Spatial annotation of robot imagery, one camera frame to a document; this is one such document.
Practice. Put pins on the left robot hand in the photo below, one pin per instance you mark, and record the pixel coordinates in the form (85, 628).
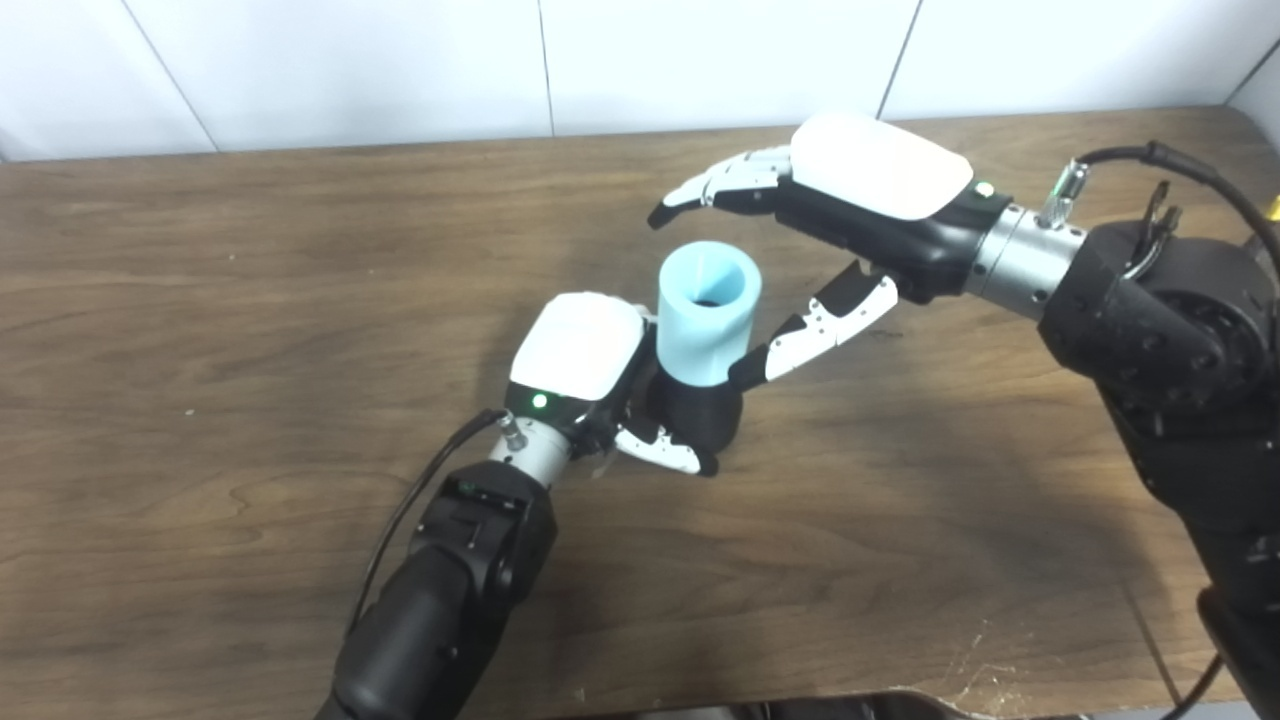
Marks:
(580, 345)

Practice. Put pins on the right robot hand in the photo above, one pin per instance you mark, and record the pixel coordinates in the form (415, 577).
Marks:
(890, 175)

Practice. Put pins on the black nozzle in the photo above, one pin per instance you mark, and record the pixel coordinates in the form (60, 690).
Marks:
(700, 420)

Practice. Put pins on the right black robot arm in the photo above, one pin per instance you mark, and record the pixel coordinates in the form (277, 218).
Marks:
(1190, 350)

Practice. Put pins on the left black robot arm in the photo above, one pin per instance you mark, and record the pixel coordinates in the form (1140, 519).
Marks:
(450, 600)

